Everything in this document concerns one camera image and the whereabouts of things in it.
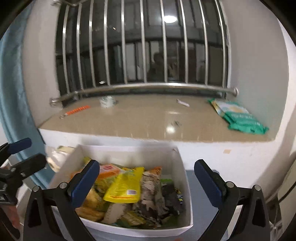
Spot yellow snack pouch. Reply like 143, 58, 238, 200
103, 167, 144, 204

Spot tan cracker snack packet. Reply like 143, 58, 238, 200
75, 188, 105, 222

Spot orange snack packet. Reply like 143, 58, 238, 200
97, 164, 124, 180

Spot tissue paper pack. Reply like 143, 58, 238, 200
45, 146, 75, 173

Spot blue curtain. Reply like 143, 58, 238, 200
0, 4, 47, 186

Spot pale yellow snack packet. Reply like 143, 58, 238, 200
102, 203, 132, 225

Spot dark snack packet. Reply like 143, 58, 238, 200
161, 179, 184, 216

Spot brown patterned snack packet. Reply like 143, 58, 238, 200
133, 166, 169, 219

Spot orange beaded tool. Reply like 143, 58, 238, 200
60, 105, 91, 119

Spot steel window railing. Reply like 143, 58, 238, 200
50, 1, 239, 106

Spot white tape roll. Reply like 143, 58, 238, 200
100, 96, 117, 108

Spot white storage box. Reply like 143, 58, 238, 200
49, 145, 194, 238

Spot green packets on sill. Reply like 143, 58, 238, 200
208, 98, 269, 135

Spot small white stick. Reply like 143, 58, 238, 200
176, 99, 190, 108

